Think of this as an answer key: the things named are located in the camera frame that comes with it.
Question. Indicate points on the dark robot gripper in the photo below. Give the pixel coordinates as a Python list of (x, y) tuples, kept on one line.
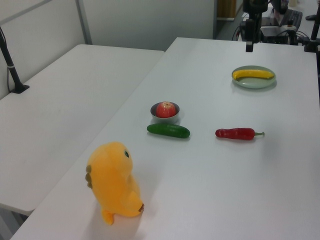
[(255, 6)]

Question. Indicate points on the green cucumber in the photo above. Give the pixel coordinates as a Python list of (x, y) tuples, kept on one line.
[(167, 130)]

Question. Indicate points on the small grey bowl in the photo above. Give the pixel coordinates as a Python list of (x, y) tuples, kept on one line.
[(165, 120)]

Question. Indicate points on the yellow toy banana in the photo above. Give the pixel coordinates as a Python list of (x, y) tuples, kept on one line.
[(250, 73)]

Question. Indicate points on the emergency stop button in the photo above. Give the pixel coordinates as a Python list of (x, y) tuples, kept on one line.
[(290, 25)]

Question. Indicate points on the yellow wooden cabinet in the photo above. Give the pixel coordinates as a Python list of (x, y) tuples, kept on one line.
[(226, 8)]

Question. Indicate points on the black keyboard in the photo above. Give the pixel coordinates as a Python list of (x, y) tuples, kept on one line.
[(293, 17)]

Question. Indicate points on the pale green plate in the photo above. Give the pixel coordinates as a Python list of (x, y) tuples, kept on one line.
[(252, 83)]

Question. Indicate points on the black computer mouse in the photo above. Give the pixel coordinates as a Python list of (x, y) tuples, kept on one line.
[(311, 17)]

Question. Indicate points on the red chili pepper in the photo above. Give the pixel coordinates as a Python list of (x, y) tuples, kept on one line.
[(235, 133)]

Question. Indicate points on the red apple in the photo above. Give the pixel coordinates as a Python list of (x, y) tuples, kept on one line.
[(165, 110)]

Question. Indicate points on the orange plush toy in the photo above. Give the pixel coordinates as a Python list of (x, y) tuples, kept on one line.
[(112, 182)]

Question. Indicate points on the white folding table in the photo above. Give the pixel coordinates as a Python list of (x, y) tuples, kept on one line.
[(62, 112)]

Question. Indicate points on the black pole with white band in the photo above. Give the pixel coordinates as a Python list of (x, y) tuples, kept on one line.
[(13, 75)]

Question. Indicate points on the black camera stand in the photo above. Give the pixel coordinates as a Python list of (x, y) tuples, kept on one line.
[(311, 45)]

